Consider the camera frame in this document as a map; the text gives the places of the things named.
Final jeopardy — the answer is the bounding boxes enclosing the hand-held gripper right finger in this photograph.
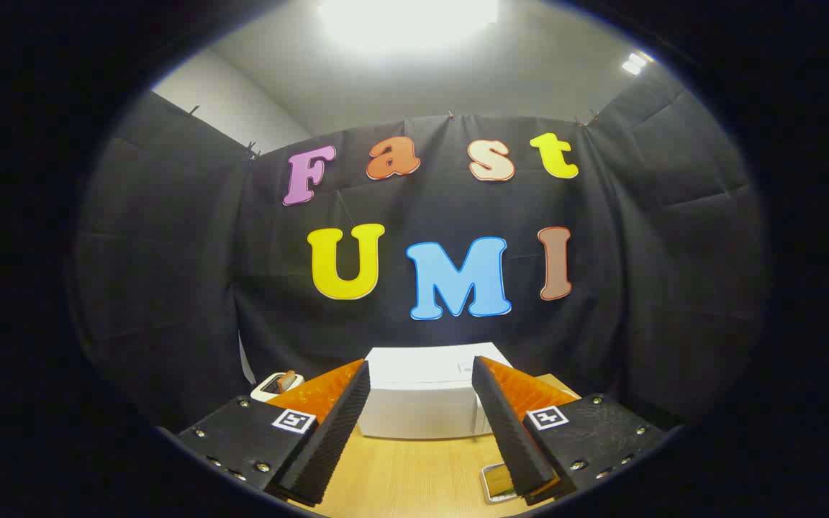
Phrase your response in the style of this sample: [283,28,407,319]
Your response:
[472,355,667,506]

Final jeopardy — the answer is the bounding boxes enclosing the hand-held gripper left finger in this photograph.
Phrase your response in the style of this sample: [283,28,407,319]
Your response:
[177,358,372,508]

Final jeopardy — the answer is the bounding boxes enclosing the white microwave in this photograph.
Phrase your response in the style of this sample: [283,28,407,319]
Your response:
[355,342,516,440]

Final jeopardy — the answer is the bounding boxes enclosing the white plate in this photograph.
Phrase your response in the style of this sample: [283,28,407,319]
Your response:
[481,463,523,504]

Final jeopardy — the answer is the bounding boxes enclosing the cream toaster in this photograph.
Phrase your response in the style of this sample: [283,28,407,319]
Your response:
[250,371,305,402]

